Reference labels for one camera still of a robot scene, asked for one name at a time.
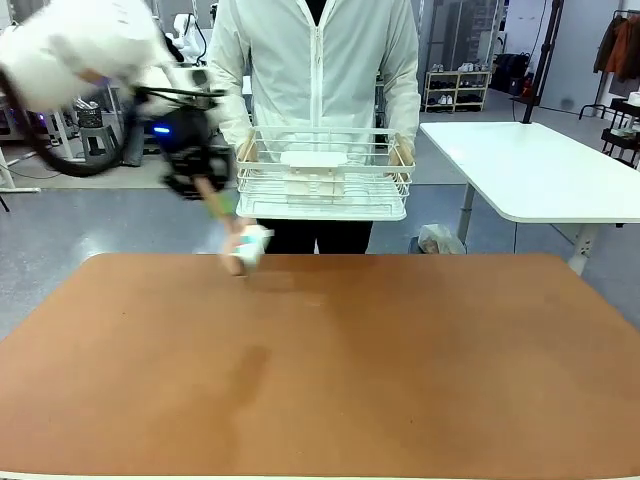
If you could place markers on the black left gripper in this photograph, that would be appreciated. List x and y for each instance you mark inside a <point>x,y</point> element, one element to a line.
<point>192,155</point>

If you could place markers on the white plastic cutlery holder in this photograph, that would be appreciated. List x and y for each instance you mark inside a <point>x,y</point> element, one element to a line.
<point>312,160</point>

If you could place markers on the person's right forearm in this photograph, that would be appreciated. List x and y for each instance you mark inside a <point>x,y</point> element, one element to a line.
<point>237,117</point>

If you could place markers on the person's left forearm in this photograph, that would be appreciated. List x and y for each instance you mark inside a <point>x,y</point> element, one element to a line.
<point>402,117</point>

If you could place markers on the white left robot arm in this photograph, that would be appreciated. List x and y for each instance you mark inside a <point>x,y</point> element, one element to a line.
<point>75,40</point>

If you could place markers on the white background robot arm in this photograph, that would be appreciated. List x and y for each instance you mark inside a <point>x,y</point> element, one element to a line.
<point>187,37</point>

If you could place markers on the person's right hand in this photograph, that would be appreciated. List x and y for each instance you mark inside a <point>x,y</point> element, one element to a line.
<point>246,150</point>

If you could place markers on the person's left hand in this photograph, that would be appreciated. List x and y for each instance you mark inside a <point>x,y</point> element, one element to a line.
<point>402,155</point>

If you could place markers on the grey stool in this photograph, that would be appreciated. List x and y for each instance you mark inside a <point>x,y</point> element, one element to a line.
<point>100,142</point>

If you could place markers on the black mesh basket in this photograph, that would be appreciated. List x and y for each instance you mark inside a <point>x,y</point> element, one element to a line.
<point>90,116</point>

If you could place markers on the person in white jacket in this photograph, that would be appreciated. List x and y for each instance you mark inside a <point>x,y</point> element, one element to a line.
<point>315,75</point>

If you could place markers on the bin with plastic bag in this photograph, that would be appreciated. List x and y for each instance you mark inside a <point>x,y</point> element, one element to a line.
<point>440,240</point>

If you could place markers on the wooden shoe rack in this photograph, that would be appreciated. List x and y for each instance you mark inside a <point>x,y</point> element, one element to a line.
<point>457,90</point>

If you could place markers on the large white table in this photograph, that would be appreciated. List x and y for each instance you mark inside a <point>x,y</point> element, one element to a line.
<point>530,170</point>

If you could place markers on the black bags pile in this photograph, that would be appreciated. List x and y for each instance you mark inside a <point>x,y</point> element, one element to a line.
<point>512,70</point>

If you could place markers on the black utility cart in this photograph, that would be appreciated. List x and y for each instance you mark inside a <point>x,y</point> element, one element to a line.
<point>620,130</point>

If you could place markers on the hanging brown clothes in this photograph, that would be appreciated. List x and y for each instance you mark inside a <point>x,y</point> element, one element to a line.
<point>620,47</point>

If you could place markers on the black vertical post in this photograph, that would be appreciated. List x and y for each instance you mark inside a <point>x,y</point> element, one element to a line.
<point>542,55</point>

